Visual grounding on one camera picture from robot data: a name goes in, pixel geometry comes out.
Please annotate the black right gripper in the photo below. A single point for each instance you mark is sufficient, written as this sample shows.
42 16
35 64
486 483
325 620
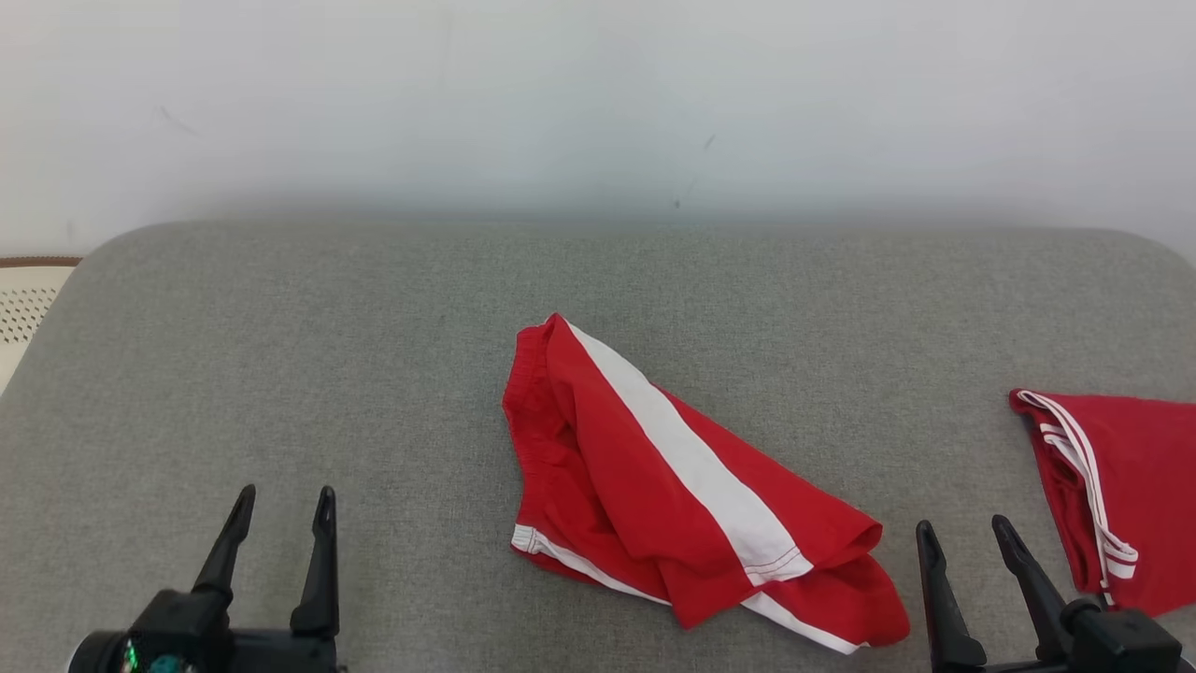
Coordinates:
1009 668

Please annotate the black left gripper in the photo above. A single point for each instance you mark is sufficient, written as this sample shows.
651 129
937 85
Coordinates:
285 654

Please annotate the red basketball jersey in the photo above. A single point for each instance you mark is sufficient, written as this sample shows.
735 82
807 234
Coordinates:
1140 467

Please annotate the red shorts with white stripe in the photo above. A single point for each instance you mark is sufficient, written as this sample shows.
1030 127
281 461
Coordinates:
635 486

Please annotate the cream perforated laundry basket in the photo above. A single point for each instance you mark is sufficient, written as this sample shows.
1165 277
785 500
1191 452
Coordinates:
23 308

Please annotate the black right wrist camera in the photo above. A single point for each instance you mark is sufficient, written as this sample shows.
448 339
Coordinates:
1121 640

